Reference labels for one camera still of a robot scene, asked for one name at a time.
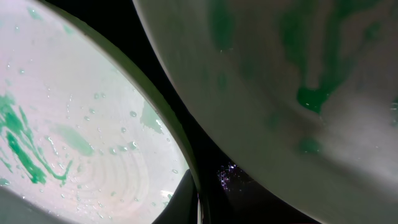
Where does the round black tray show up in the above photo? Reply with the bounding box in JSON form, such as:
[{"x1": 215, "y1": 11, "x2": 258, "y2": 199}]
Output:
[{"x1": 55, "y1": 1, "x2": 314, "y2": 223}]

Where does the white plate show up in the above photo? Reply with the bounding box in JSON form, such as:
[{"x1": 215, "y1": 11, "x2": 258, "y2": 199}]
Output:
[
  {"x1": 1, "y1": 1, "x2": 190, "y2": 223},
  {"x1": 132, "y1": 0, "x2": 398, "y2": 224}
]

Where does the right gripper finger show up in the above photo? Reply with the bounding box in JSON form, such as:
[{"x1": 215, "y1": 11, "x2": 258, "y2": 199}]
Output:
[{"x1": 153, "y1": 170, "x2": 198, "y2": 224}]

